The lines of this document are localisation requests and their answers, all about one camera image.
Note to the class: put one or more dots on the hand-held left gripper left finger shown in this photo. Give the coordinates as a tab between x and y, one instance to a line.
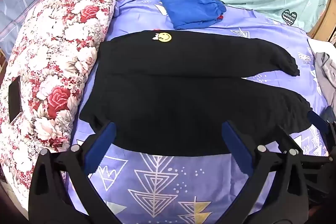
101	146

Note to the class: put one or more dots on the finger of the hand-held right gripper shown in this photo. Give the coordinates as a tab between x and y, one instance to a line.
316	119

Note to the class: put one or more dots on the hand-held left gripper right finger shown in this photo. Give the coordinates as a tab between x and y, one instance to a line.
236	146

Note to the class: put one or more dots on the black pants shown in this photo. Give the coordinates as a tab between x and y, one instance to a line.
170	95

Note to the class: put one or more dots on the blue folded pants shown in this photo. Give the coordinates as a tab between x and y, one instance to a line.
193	10

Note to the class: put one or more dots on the grey garment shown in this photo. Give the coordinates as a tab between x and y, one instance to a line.
326	77

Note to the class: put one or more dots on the white cloth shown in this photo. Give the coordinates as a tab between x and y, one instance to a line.
316	45

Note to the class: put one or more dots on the black phone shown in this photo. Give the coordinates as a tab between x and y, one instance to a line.
15	100

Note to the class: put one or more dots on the red floral quilt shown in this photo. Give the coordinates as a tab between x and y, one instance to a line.
52	56

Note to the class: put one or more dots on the wooden bed frame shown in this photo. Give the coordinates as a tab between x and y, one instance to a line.
325	28

